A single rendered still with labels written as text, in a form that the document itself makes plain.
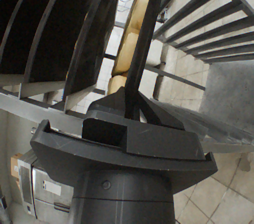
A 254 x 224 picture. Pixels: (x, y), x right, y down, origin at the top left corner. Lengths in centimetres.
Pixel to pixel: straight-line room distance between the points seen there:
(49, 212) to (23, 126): 184
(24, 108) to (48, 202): 248
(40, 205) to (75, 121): 266
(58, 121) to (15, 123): 315
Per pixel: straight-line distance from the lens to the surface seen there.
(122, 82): 16
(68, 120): 21
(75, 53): 24
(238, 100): 90
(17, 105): 26
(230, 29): 62
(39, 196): 264
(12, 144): 358
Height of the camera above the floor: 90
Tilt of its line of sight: 10 degrees down
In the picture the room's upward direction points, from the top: 76 degrees counter-clockwise
